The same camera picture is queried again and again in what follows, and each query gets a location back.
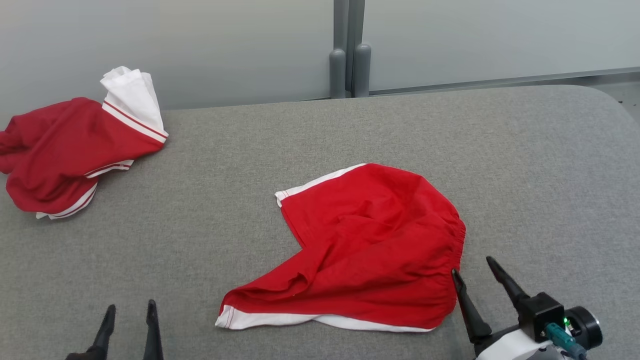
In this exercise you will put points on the grey partition post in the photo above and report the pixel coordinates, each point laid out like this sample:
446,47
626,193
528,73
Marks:
361,70
338,70

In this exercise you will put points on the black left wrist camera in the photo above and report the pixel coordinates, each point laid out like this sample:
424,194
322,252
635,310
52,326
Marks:
82,356

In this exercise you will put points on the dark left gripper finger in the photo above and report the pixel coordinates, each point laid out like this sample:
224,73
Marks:
152,335
106,335

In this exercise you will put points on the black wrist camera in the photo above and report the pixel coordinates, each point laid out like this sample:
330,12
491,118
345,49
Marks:
540,312
82,356

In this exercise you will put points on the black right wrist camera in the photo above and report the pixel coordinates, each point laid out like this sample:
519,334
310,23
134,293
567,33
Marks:
540,312

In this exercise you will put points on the red white-sleeved T-shirt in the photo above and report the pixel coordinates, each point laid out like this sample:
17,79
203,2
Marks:
65,145

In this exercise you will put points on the red shorts white hem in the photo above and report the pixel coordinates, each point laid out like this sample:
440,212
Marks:
370,240

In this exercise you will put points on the grey partition base rail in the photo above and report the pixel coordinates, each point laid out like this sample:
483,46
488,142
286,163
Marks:
500,82

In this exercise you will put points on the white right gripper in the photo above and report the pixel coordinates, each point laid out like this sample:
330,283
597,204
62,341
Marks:
510,347

